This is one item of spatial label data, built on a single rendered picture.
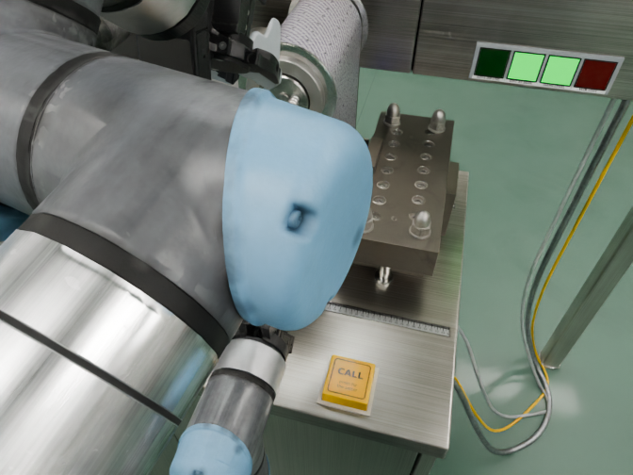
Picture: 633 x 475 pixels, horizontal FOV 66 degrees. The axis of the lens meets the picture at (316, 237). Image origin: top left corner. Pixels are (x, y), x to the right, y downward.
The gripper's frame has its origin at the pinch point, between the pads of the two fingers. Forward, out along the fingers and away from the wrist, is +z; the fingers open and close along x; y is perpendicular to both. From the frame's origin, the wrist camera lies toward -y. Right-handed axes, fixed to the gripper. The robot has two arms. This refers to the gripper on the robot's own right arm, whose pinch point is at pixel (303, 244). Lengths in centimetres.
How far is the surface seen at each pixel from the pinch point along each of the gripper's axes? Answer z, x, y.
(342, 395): -13.4, -9.4, -16.5
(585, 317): 62, -74, -77
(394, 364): -4.8, -16.2, -19.0
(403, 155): 33.9, -10.8, -5.9
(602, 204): 162, -105, -109
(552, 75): 45, -35, 9
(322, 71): 13.5, 0.8, 20.3
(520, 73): 45, -29, 8
